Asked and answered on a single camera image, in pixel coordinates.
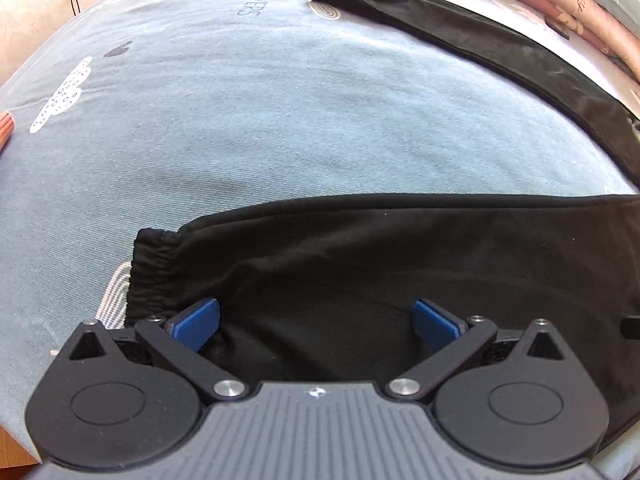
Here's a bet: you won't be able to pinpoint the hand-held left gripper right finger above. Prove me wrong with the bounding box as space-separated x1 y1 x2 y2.
385 299 568 403

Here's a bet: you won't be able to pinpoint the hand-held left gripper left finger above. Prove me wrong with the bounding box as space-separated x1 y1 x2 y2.
67 298 250 403

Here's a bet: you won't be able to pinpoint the black drawstring pants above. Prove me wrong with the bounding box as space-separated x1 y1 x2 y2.
122 0 640 453

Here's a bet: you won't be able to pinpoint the blue floral bed sheet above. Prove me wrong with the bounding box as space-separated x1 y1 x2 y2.
0 0 640 480

